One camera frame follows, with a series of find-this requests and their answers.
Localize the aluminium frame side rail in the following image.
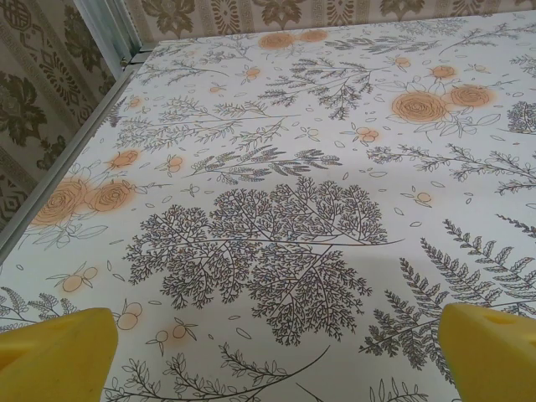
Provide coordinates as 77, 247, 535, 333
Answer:
0, 58, 142, 273

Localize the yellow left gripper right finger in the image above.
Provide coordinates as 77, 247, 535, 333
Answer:
442, 302, 536, 402

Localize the floral patterned table cover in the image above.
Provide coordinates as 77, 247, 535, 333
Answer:
0, 16, 536, 402

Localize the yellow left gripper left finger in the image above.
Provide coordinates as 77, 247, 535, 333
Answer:
0, 307, 121, 402

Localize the aluminium frame corner post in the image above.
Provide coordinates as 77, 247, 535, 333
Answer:
73, 0, 146, 68

